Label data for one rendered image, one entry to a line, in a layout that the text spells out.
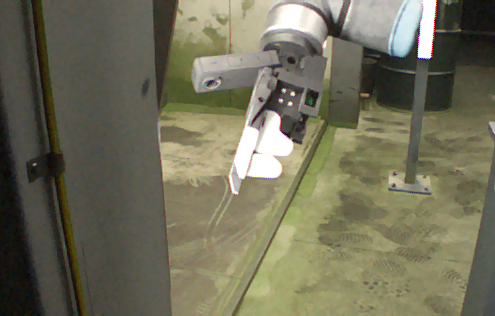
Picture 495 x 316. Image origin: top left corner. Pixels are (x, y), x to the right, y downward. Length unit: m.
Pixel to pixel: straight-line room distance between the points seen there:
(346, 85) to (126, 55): 2.82
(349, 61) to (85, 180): 2.84
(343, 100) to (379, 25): 2.45
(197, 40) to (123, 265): 2.98
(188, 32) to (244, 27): 0.38
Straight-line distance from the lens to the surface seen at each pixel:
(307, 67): 0.66
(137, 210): 0.41
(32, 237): 0.31
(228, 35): 3.26
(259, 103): 0.58
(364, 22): 0.74
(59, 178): 0.30
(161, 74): 1.68
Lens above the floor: 0.96
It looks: 21 degrees down
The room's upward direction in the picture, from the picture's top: straight up
